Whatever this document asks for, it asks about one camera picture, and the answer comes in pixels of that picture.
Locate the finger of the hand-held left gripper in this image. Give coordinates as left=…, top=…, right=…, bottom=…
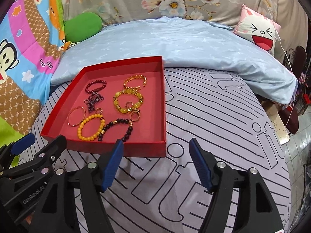
left=0, top=135, right=67, bottom=178
left=0, top=133, right=36, bottom=168

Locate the white cable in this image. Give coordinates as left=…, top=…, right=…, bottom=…
left=261, top=0, right=295, bottom=127

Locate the black bead bracelet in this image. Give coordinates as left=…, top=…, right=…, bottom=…
left=98, top=118, right=135, bottom=142

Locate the green pillow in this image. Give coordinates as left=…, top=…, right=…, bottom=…
left=64, top=13, right=102, bottom=42

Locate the beige cloth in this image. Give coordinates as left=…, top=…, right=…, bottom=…
left=274, top=0, right=309, bottom=63

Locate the yellow round bead bracelet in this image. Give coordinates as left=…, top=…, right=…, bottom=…
left=77, top=114, right=105, bottom=141

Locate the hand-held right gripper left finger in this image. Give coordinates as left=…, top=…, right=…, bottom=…
left=30, top=139, right=124, bottom=233

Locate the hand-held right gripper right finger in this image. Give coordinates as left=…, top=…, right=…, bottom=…
left=189, top=138, right=285, bottom=233

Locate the dark red bead bracelet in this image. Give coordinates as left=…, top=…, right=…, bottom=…
left=84, top=80, right=107, bottom=95

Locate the red cardboard box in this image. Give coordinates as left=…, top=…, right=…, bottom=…
left=40, top=56, right=167, bottom=158

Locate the grey striped bedsheet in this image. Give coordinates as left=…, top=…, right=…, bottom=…
left=29, top=67, right=292, bottom=233

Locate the yellow jade bracelet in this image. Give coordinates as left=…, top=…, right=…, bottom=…
left=112, top=89, right=144, bottom=114

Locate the rose gold bangle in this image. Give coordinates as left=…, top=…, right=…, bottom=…
left=67, top=106, right=86, bottom=127

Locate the light blue blanket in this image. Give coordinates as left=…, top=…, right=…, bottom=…
left=51, top=16, right=299, bottom=107

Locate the dark wooden chair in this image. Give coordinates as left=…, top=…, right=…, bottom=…
left=265, top=46, right=308, bottom=146

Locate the pink rabbit face cushion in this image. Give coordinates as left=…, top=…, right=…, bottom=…
left=232, top=4, right=281, bottom=55

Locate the dark bead necklace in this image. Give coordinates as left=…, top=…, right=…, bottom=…
left=83, top=93, right=105, bottom=113

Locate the gold chain bracelet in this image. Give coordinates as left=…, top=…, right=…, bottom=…
left=123, top=75, right=148, bottom=91

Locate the cartoon monkey printed blanket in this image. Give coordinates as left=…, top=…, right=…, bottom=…
left=0, top=0, right=71, bottom=165

